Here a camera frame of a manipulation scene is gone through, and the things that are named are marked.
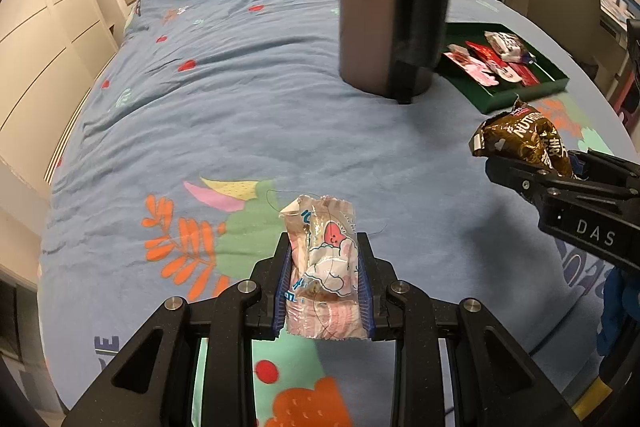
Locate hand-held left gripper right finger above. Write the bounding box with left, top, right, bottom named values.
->
left=356, top=232, right=581, bottom=427

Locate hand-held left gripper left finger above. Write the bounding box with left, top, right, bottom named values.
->
left=62, top=232, right=293, bottom=427

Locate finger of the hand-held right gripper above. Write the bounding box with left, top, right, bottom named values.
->
left=485, top=154, right=640, bottom=206
left=567, top=149, right=640, bottom=186

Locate dark brown snack bag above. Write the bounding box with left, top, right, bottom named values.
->
left=469, top=94, right=575, bottom=178

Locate clear pink candy packet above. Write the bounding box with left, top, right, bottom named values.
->
left=279, top=193, right=371, bottom=340

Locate green tray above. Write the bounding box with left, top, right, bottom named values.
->
left=439, top=21, right=571, bottom=114

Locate red white snack pouch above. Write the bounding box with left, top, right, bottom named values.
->
left=495, top=57, right=541, bottom=86

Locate pink cartoon snack packet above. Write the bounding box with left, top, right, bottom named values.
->
left=446, top=47, right=501, bottom=86

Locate white brown cookie bag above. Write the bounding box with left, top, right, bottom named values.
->
left=485, top=31, right=526, bottom=62

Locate dark red snack packet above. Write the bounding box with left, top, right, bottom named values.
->
left=465, top=41, right=503, bottom=62

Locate person's right hand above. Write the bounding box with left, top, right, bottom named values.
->
left=596, top=268, right=637, bottom=359

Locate grey chair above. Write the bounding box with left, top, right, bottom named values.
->
left=527, top=0, right=601, bottom=72

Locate black brown bin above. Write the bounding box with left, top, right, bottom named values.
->
left=336, top=0, right=457, bottom=105

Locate white wardrobe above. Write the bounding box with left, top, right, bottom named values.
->
left=0, top=0, right=121, bottom=188

